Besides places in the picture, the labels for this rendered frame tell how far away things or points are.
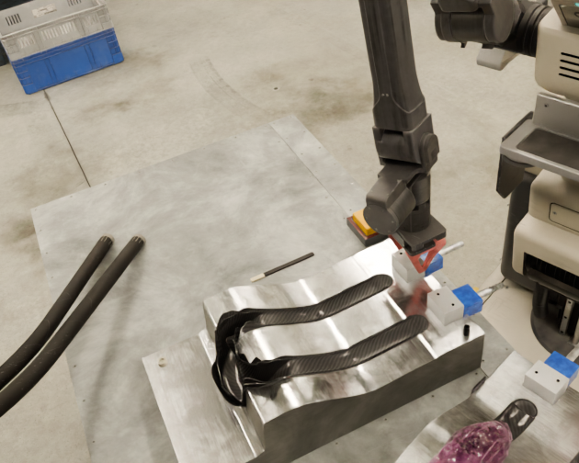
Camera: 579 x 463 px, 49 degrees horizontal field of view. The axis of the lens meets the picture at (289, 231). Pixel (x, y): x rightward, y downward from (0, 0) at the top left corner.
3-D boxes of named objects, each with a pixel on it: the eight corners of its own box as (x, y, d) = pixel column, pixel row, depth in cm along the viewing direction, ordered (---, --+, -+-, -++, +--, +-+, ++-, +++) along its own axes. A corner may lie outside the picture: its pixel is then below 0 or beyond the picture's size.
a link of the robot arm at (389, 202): (437, 128, 92) (385, 121, 97) (397, 174, 85) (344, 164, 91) (447, 195, 99) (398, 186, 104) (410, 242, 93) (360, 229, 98)
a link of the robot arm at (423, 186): (437, 159, 97) (403, 149, 100) (415, 185, 93) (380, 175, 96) (437, 194, 101) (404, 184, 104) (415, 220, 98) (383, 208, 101)
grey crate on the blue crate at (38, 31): (97, 6, 397) (89, -17, 387) (115, 29, 368) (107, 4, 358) (-1, 38, 381) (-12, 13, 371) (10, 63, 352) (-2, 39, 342)
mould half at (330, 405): (396, 269, 124) (395, 218, 115) (481, 367, 106) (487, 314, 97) (151, 378, 112) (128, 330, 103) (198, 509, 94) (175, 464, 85)
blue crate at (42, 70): (107, 38, 411) (96, 5, 396) (126, 62, 382) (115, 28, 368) (13, 69, 395) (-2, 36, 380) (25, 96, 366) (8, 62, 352)
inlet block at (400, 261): (453, 245, 118) (454, 224, 114) (470, 262, 114) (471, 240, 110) (391, 274, 115) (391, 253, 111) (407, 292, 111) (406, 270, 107)
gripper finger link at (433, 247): (412, 287, 107) (411, 248, 101) (389, 262, 112) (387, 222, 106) (447, 271, 108) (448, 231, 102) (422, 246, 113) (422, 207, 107)
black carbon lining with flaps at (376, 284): (384, 276, 114) (383, 238, 107) (437, 339, 103) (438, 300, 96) (202, 357, 106) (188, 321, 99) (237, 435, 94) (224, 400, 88)
